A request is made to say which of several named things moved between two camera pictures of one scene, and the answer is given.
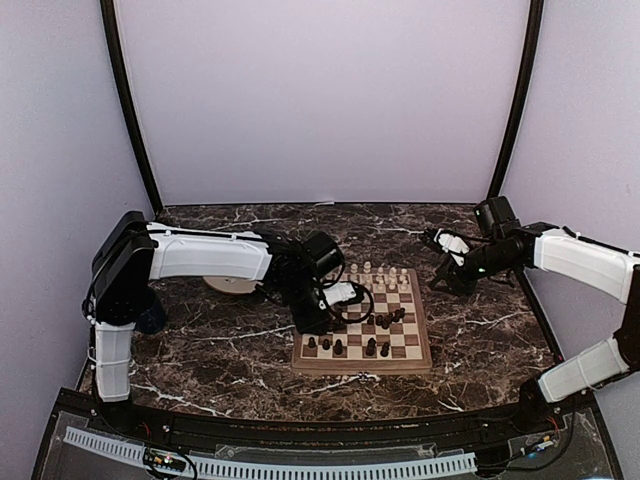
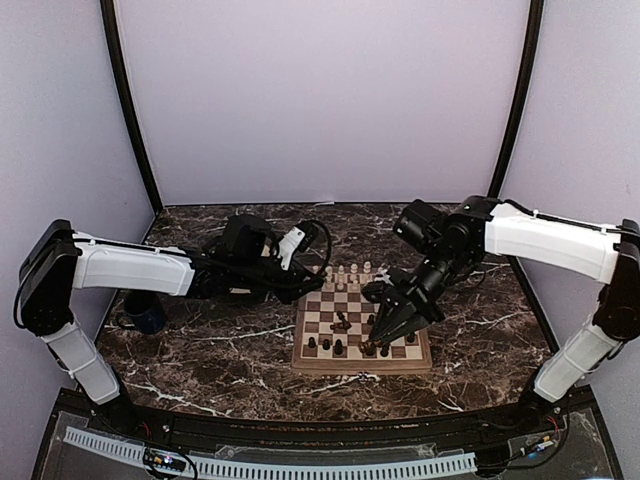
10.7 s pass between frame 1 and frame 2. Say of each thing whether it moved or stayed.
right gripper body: moved
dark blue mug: stayed
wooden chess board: stayed
